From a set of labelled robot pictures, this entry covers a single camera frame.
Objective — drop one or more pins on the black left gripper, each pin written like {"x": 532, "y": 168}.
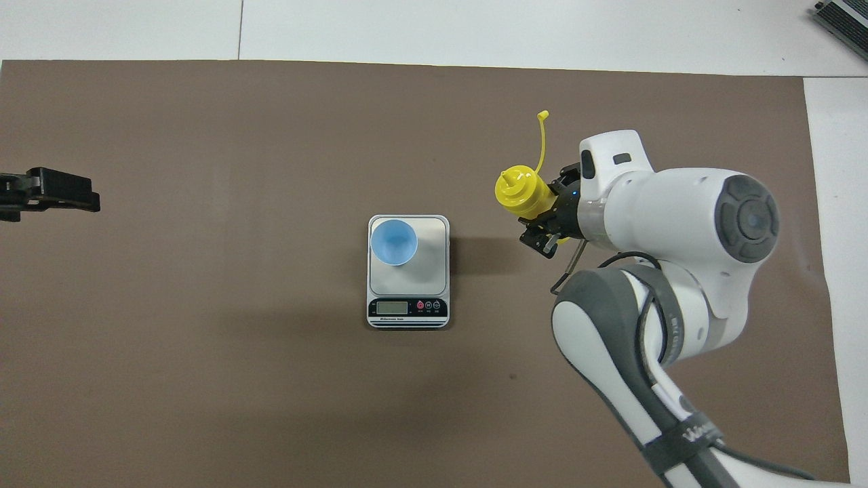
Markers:
{"x": 15, "y": 196}

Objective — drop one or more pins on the silver digital kitchen scale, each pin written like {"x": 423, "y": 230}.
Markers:
{"x": 430, "y": 271}

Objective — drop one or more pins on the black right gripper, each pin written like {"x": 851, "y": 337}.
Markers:
{"x": 566, "y": 210}

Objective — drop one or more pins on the light blue plastic cup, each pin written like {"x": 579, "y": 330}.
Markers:
{"x": 393, "y": 240}

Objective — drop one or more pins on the yellow squeeze bottle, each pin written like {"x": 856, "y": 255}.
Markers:
{"x": 519, "y": 193}

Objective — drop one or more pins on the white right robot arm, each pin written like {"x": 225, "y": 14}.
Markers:
{"x": 678, "y": 224}

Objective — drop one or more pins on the brown paper table mat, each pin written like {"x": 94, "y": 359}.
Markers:
{"x": 203, "y": 373}

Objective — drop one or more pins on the grey ridged metal device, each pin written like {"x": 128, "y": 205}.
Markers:
{"x": 847, "y": 20}

